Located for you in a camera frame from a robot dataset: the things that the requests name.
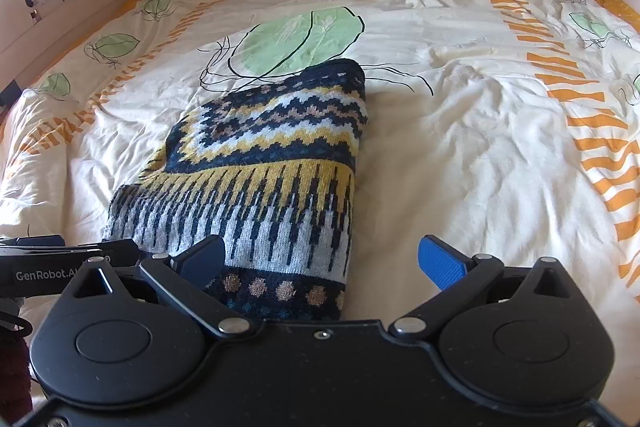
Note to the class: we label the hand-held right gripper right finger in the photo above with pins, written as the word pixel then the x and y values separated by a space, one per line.
pixel 442 264

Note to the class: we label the leaf printed duvet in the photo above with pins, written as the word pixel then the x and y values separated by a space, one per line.
pixel 475 132

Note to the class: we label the person's left forearm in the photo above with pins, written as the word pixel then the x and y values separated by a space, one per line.
pixel 12 372

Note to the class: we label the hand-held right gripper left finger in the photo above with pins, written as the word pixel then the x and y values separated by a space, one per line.
pixel 202 259

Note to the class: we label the patterned knit sweater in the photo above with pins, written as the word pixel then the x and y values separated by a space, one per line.
pixel 270 167

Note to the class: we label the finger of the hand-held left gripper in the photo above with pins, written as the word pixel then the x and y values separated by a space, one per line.
pixel 35 241
pixel 120 251

